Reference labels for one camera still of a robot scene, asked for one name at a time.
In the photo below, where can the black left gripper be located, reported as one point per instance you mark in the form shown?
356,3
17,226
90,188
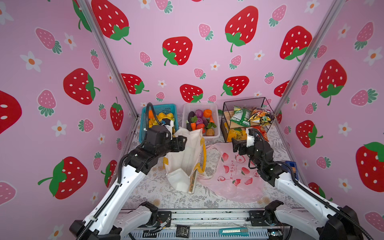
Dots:
178,143

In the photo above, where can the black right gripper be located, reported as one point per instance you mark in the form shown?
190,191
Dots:
243,145

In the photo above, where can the yellow snack packet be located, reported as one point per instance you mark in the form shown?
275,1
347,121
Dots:
238,134

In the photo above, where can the white canvas tote bag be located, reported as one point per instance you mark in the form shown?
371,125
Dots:
184,168

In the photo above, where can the pink plastic grocery bag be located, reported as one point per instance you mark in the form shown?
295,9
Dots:
228,175

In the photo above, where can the red snack packet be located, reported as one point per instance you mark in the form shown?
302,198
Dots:
262,131

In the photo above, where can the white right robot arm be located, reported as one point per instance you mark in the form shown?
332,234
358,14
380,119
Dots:
324,220

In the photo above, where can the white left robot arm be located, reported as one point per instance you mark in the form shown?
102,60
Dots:
103,222

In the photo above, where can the yellow toy lemon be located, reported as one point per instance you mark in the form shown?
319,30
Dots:
162,116

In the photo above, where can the blue object at right edge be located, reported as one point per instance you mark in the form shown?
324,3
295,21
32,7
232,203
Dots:
293,165

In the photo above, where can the colourful snack packet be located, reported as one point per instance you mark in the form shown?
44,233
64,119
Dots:
262,116

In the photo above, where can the teal plastic fruit basket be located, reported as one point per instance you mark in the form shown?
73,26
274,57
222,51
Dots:
165,111

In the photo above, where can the toy carrot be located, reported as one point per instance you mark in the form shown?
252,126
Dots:
193,126

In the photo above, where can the green snack packet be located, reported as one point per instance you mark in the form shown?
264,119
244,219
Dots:
241,116

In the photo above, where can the white plastic vegetable basket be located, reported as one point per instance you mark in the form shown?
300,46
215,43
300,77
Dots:
203,123

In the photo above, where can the brown toy potato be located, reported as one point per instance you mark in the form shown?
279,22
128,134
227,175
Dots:
210,132

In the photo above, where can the orange toy pumpkin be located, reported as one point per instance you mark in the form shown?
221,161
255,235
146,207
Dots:
207,113

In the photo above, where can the small teal device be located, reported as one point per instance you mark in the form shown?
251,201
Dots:
234,232

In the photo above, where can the black wire mesh basket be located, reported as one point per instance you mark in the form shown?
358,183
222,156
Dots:
228,111

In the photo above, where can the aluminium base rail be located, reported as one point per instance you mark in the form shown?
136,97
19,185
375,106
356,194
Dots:
205,224

